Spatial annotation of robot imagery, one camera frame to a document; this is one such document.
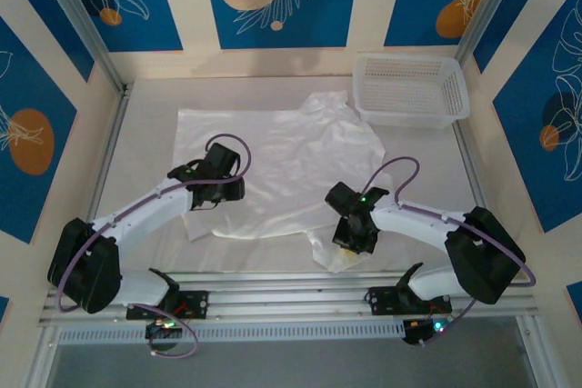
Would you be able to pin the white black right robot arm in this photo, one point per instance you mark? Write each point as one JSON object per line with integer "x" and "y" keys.
{"x": 409, "y": 224}

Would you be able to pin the white plastic mesh basket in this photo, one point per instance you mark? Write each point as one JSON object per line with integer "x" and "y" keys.
{"x": 400, "y": 88}

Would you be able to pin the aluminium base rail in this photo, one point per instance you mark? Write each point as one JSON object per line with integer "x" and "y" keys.
{"x": 282, "y": 297}

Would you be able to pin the aluminium table side rail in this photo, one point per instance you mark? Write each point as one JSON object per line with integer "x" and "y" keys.
{"x": 104, "y": 156}
{"x": 477, "y": 188}

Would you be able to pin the black controller board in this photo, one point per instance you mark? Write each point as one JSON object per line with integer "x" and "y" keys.
{"x": 420, "y": 331}
{"x": 163, "y": 335}

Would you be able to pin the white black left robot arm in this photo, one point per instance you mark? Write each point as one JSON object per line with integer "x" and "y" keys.
{"x": 145, "y": 215}

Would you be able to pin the white t-shirt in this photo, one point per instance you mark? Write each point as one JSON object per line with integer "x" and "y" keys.
{"x": 295, "y": 156}

